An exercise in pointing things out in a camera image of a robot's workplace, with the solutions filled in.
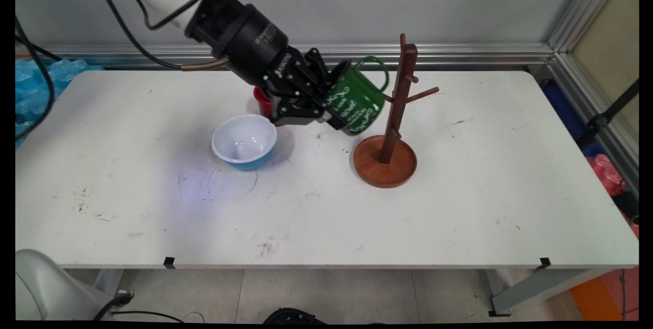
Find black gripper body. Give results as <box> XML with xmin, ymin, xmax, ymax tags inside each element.
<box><xmin>185</xmin><ymin>0</ymin><xmax>314</xmax><ymax>97</ymax></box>

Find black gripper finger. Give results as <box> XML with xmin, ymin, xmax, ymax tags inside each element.
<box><xmin>305</xmin><ymin>47</ymin><xmax>353</xmax><ymax>92</ymax></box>
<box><xmin>270</xmin><ymin>95</ymin><xmax>347</xmax><ymax>131</ymax></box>

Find green enamel mug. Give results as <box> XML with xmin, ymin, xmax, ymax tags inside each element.
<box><xmin>326</xmin><ymin>56</ymin><xmax>390</xmax><ymax>137</ymax></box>

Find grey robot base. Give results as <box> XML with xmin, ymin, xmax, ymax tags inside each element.
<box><xmin>15</xmin><ymin>248</ymin><xmax>125</xmax><ymax>322</ymax></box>

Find red enamel mug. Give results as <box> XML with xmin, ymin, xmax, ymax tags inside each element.
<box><xmin>254</xmin><ymin>87</ymin><xmax>273</xmax><ymax>118</ymax></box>

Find blue and white bowl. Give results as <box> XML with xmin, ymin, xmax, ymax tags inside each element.
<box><xmin>211</xmin><ymin>114</ymin><xmax>278</xmax><ymax>171</ymax></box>

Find wooden mug tree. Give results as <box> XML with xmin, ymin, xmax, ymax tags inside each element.
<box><xmin>353</xmin><ymin>33</ymin><xmax>440</xmax><ymax>188</ymax></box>

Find black floor object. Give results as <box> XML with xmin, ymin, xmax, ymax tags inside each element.
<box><xmin>263</xmin><ymin>308</ymin><xmax>327</xmax><ymax>324</ymax></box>

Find blue bubble wrap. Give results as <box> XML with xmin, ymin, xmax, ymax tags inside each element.
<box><xmin>15</xmin><ymin>59</ymin><xmax>105</xmax><ymax>148</ymax></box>

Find blue plastic item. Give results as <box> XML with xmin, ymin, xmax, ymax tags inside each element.
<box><xmin>541</xmin><ymin>80</ymin><xmax>605</xmax><ymax>159</ymax></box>

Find black tripod stand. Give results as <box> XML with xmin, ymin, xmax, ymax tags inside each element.
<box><xmin>576</xmin><ymin>79</ymin><xmax>639</xmax><ymax>148</ymax></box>

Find grey table leg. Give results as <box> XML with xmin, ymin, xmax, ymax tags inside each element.
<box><xmin>485</xmin><ymin>268</ymin><xmax>613</xmax><ymax>318</ymax></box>

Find red plastic bag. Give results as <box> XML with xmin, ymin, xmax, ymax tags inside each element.
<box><xmin>586</xmin><ymin>154</ymin><xmax>639</xmax><ymax>238</ymax></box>

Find orange box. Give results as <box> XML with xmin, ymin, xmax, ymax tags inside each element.
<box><xmin>569</xmin><ymin>268</ymin><xmax>639</xmax><ymax>322</ymax></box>

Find black cable with brass plug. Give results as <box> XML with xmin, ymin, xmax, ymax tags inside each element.
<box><xmin>15</xmin><ymin>0</ymin><xmax>230</xmax><ymax>141</ymax></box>

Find horizontal aluminium rail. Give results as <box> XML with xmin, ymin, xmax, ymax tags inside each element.
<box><xmin>15</xmin><ymin>43</ymin><xmax>554</xmax><ymax>70</ymax></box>

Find thin black background cable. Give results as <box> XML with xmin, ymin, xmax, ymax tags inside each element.
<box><xmin>15</xmin><ymin>35</ymin><xmax>63</xmax><ymax>62</ymax></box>

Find aluminium frame post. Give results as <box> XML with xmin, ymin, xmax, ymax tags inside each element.
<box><xmin>548</xmin><ymin>0</ymin><xmax>639</xmax><ymax>197</ymax></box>

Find black floor cable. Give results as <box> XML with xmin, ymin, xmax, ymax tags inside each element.
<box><xmin>93</xmin><ymin>291</ymin><xmax>184</xmax><ymax>322</ymax></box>

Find beige wall panel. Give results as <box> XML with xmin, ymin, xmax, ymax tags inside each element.
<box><xmin>571</xmin><ymin>0</ymin><xmax>639</xmax><ymax>136</ymax></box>

